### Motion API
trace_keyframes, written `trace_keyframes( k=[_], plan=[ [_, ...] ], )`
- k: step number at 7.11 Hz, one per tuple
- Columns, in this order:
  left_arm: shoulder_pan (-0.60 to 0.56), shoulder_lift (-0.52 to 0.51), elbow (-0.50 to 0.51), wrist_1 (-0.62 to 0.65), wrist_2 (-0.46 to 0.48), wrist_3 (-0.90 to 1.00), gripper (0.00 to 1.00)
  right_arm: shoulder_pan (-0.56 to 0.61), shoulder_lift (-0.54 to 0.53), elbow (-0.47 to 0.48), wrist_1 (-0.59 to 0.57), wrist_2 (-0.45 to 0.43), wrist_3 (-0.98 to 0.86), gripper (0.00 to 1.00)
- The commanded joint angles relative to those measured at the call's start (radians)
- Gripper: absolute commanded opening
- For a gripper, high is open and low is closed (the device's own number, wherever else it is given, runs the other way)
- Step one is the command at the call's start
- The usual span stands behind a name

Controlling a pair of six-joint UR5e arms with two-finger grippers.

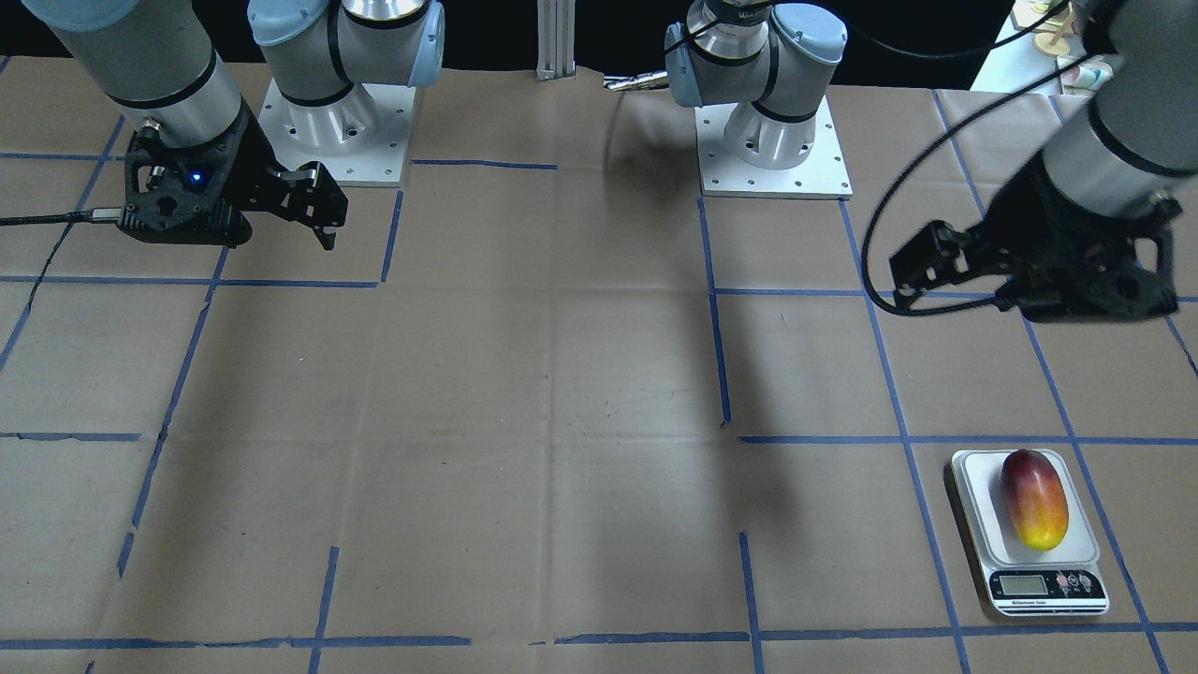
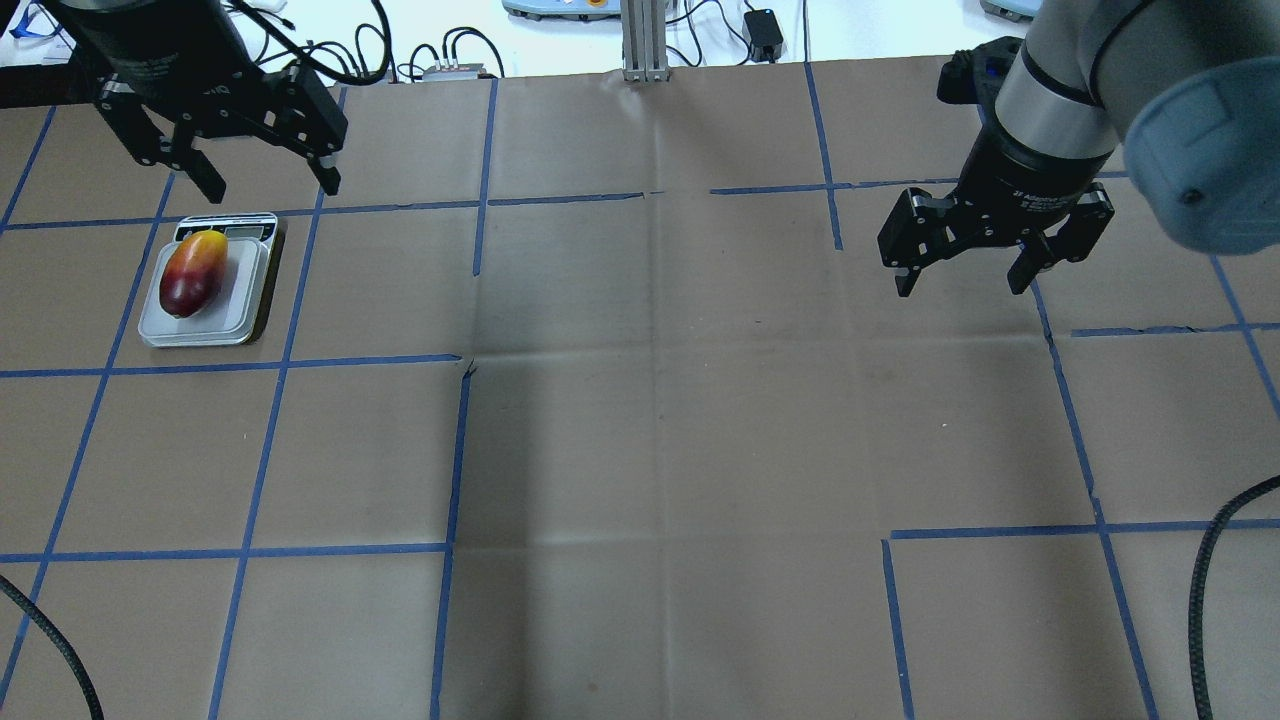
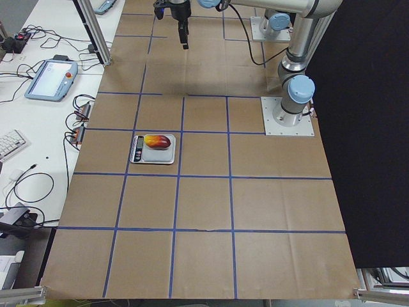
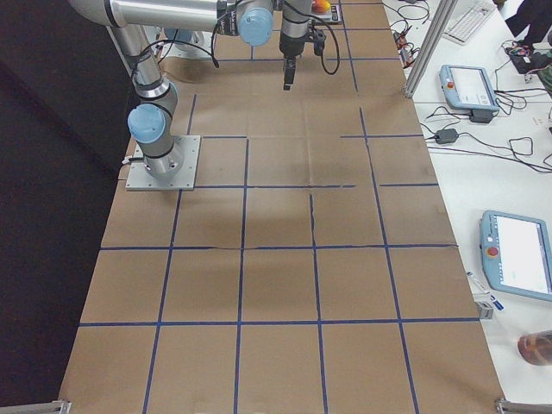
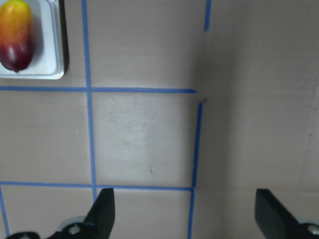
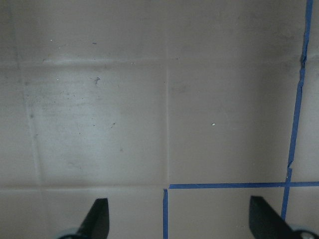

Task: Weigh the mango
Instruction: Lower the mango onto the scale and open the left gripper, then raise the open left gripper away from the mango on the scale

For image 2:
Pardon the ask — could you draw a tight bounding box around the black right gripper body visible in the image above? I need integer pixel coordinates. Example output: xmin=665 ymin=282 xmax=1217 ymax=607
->
xmin=878 ymin=129 xmax=1115 ymax=272

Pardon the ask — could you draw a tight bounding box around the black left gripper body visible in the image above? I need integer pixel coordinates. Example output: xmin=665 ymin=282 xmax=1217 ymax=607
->
xmin=95 ymin=1 xmax=348 ymax=167

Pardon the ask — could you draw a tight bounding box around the red yellow mango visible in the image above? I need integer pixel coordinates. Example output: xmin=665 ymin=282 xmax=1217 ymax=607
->
xmin=157 ymin=229 xmax=230 ymax=318

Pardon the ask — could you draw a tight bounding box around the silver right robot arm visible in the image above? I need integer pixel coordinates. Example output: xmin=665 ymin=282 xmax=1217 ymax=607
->
xmin=877 ymin=1 xmax=1279 ymax=297

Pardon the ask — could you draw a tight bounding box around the silver digital kitchen scale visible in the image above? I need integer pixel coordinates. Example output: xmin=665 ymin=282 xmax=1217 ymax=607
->
xmin=137 ymin=211 xmax=287 ymax=348

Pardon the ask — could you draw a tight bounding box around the small grey usb hub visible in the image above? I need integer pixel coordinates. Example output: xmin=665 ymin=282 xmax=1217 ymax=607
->
xmin=419 ymin=63 xmax=495 ymax=82

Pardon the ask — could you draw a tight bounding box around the black power adapter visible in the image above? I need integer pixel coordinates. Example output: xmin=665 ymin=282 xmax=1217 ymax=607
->
xmin=742 ymin=8 xmax=785 ymax=63

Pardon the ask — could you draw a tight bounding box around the brown cardboard table cover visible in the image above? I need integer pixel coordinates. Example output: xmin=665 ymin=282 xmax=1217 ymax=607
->
xmin=3 ymin=58 xmax=1277 ymax=719

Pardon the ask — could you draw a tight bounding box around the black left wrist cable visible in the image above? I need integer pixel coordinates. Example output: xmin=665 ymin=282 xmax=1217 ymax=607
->
xmin=225 ymin=0 xmax=393 ymax=87

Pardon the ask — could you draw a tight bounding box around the aluminium frame post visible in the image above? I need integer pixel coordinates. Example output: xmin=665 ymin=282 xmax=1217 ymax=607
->
xmin=620 ymin=0 xmax=669 ymax=83

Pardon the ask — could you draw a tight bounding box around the black braided cable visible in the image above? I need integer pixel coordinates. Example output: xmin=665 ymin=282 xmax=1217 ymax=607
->
xmin=1189 ymin=475 xmax=1280 ymax=720

